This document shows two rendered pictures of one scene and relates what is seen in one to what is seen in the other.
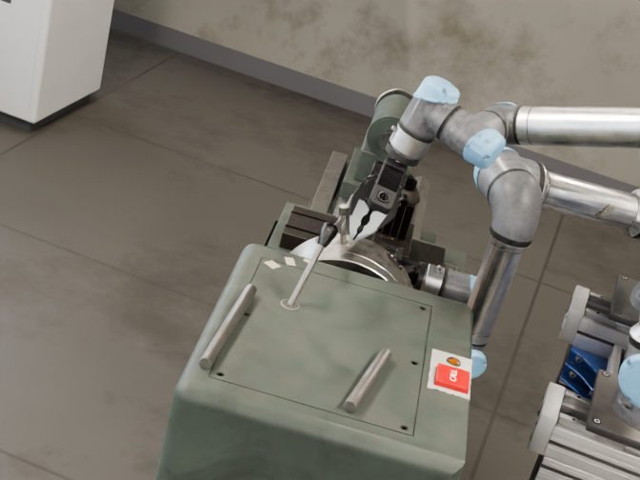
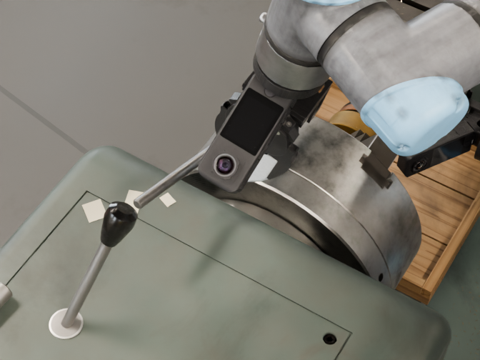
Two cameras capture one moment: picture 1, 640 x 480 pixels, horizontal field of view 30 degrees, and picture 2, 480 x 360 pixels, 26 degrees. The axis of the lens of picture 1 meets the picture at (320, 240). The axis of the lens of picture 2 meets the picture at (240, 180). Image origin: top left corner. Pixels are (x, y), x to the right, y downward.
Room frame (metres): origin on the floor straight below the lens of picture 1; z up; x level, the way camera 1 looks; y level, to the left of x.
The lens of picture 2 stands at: (1.56, -0.39, 2.24)
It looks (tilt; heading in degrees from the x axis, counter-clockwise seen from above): 54 degrees down; 30
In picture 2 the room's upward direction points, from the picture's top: straight up
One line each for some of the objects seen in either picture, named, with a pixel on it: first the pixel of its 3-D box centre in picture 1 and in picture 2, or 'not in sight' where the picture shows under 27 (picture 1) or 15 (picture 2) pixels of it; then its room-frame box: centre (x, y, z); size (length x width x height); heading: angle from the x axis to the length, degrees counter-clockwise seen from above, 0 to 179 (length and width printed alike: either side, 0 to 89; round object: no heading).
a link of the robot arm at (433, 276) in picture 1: (431, 279); not in sight; (2.52, -0.28, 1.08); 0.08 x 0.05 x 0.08; 178
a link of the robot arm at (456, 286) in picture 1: (462, 290); not in sight; (2.52, -0.36, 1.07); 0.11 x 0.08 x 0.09; 88
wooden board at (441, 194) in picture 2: not in sight; (368, 176); (2.51, -0.09, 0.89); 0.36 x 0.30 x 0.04; 88
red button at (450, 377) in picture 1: (451, 379); not in sight; (1.81, -0.29, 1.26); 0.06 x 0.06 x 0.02; 88
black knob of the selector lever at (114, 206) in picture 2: (328, 234); (119, 224); (1.99, -0.01, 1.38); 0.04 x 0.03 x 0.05; 178
